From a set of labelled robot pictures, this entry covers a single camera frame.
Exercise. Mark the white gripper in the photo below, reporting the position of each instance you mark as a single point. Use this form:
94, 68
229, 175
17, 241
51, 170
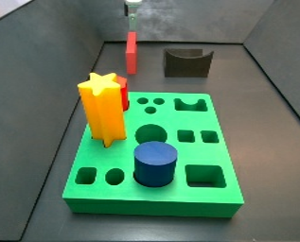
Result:
132, 13

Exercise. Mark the red double-square block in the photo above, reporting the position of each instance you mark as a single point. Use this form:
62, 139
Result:
132, 53

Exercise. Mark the green shape-sorter board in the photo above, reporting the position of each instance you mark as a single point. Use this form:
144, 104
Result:
204, 190

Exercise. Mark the black curved holder stand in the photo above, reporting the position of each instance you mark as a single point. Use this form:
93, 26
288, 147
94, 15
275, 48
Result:
187, 63

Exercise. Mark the red hexagonal peg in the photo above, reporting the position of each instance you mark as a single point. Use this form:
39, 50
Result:
122, 82

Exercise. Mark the yellow star prism peg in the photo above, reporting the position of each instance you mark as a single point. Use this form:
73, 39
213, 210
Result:
102, 104

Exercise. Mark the blue cylinder peg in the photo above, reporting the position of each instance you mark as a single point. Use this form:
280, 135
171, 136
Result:
154, 163

